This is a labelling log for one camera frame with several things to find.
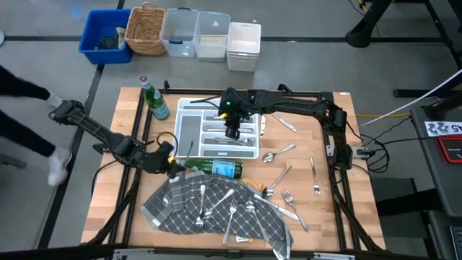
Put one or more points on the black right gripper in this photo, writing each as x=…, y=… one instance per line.
x=236, y=104

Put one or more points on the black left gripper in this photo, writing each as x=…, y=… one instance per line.
x=160, y=160

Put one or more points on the silver fork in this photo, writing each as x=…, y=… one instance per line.
x=287, y=196
x=201, y=196
x=247, y=142
x=229, y=222
x=314, y=177
x=223, y=140

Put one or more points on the silver knife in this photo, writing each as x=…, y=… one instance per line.
x=216, y=127
x=247, y=130
x=262, y=126
x=279, y=208
x=213, y=128
x=287, y=124

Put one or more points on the grey checked dish towel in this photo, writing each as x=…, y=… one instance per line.
x=180, y=206

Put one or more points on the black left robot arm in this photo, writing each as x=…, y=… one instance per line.
x=94, y=126

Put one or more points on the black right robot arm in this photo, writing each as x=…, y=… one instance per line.
x=296, y=104

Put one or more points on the white cutlery tray organizer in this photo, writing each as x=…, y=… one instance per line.
x=189, y=137

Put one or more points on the green glass bottle blue label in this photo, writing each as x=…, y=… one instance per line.
x=213, y=168

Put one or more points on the orange cloth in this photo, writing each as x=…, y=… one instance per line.
x=252, y=185

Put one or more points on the green glass bottle red cap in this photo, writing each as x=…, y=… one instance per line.
x=157, y=103

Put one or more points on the clear plastic bin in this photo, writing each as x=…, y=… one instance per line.
x=211, y=43

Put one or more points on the white plastic bin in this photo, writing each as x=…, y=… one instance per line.
x=243, y=39

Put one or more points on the person's shoe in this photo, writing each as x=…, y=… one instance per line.
x=55, y=101
x=59, y=164

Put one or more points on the clear bin with blue latch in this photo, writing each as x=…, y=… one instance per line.
x=180, y=25

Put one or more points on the wicker basket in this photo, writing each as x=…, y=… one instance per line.
x=144, y=30

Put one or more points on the black cloth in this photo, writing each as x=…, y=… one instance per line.
x=107, y=42

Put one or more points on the person's leg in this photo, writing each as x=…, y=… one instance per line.
x=25, y=135
x=21, y=86

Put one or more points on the blue plastic bin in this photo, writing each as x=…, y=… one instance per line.
x=90, y=36

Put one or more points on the grey furniture foot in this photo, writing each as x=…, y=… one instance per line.
x=12, y=161

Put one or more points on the black stand leg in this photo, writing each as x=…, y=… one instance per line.
x=364, y=29

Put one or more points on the black desk foot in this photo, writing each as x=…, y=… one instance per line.
x=393, y=191

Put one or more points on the black floor bar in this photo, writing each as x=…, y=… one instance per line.
x=415, y=93

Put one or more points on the white printed label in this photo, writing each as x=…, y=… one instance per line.
x=442, y=129

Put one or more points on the red device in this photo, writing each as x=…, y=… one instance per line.
x=451, y=150

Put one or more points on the dark keyboard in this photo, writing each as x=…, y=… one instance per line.
x=456, y=242

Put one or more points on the black aluminium table frame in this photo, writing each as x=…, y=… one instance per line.
x=180, y=91

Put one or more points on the silver metal bracket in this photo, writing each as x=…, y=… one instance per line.
x=334, y=256
x=131, y=253

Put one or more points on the small silver frame bracket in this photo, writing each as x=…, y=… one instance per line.
x=331, y=150

